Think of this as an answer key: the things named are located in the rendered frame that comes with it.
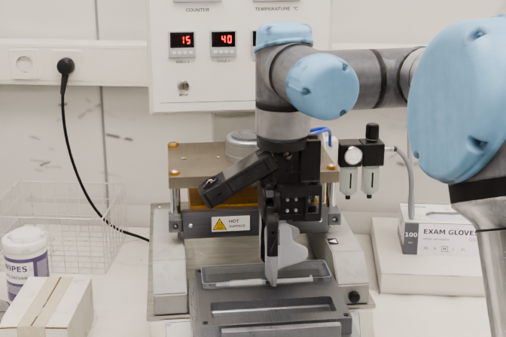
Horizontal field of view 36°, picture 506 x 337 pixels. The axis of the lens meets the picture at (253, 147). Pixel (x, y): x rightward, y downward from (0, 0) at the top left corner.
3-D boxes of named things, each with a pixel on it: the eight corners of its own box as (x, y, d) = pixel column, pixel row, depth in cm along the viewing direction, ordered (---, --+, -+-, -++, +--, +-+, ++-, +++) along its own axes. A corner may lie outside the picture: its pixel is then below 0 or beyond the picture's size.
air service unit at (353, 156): (317, 195, 150) (318, 122, 146) (390, 192, 152) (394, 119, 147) (322, 205, 145) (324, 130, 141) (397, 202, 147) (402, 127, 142)
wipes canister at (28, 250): (17, 289, 161) (10, 222, 156) (58, 290, 160) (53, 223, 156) (1, 310, 153) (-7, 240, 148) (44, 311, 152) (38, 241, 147)
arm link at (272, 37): (267, 30, 96) (246, 20, 104) (266, 115, 100) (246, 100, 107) (325, 27, 99) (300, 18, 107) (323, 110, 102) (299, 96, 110)
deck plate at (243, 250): (150, 206, 158) (150, 201, 158) (318, 199, 162) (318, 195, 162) (146, 321, 115) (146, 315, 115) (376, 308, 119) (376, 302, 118)
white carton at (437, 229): (397, 232, 178) (398, 201, 175) (499, 235, 176) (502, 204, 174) (402, 254, 166) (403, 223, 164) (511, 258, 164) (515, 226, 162)
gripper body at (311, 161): (321, 226, 107) (324, 143, 103) (259, 229, 106) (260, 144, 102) (311, 206, 114) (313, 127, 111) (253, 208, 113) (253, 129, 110)
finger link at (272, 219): (279, 258, 105) (278, 194, 104) (268, 259, 105) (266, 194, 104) (275, 251, 110) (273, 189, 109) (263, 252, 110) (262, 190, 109)
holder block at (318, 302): (195, 283, 116) (194, 268, 115) (327, 277, 118) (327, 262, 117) (200, 343, 100) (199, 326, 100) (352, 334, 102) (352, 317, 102)
